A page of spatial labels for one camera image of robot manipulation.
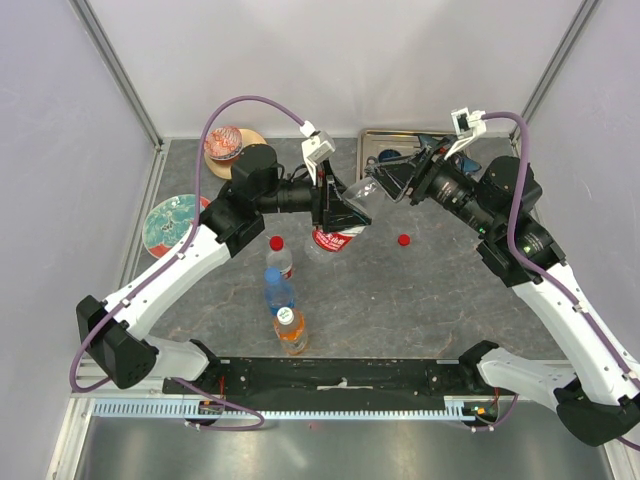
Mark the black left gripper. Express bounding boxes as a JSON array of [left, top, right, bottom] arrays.
[[256, 158, 371, 234]]

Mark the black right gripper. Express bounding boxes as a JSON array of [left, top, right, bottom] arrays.
[[367, 134, 500, 235]]

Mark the clear bottle red label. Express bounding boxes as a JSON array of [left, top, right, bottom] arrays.
[[303, 178, 386, 264]]

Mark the clear bottle red cap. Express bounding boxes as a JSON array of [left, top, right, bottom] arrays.
[[266, 235, 293, 279]]

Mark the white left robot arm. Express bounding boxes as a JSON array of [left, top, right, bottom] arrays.
[[76, 144, 372, 393]]

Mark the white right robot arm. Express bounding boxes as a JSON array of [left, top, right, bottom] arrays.
[[365, 149, 639, 446]]

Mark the blue water bottle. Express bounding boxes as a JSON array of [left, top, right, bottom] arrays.
[[264, 267, 295, 316]]

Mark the orange drink bottle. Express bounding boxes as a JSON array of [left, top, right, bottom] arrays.
[[273, 307, 308, 355]]

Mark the blue ceramic cup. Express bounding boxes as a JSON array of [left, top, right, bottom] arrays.
[[367, 149, 402, 165]]

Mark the silver metal tray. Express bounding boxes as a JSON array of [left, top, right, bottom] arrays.
[[356, 128, 449, 180]]

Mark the blue star-shaped dish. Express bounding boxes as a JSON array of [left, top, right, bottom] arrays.
[[417, 133, 482, 176]]

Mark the beige floral plate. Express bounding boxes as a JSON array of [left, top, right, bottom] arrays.
[[204, 127, 271, 181]]

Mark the red patterned bowl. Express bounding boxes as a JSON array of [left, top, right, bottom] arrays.
[[204, 126, 243, 162]]

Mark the teal red floral plate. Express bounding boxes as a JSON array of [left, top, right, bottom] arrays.
[[142, 194, 195, 259]]

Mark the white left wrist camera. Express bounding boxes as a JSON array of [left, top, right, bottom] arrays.
[[300, 121, 336, 186]]

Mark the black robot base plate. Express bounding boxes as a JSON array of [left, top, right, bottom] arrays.
[[194, 357, 495, 411]]

